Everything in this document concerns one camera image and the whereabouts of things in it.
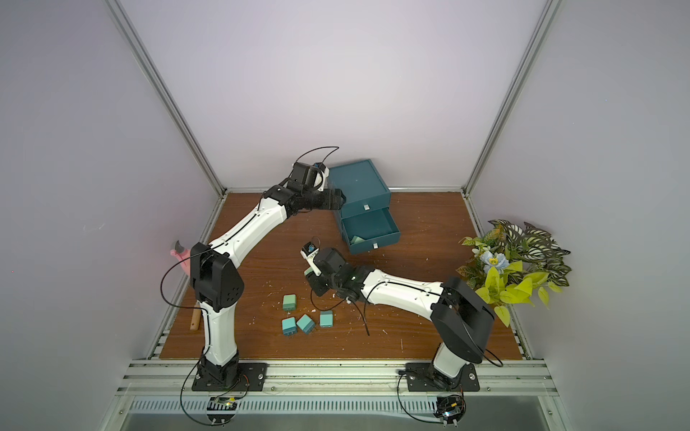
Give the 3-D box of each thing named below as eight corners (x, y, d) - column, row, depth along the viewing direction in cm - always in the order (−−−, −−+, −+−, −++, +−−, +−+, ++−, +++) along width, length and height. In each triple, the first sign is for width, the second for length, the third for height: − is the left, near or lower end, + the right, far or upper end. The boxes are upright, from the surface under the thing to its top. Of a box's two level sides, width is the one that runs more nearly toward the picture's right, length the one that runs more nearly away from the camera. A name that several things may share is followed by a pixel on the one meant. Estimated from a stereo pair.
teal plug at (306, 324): (297, 324, 84) (295, 322, 82) (305, 315, 86) (304, 312, 84) (308, 336, 82) (307, 333, 80) (317, 326, 84) (316, 323, 82)
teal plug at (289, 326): (284, 337, 82) (283, 335, 80) (282, 321, 85) (281, 319, 83) (297, 333, 82) (296, 331, 81) (295, 317, 85) (294, 315, 84)
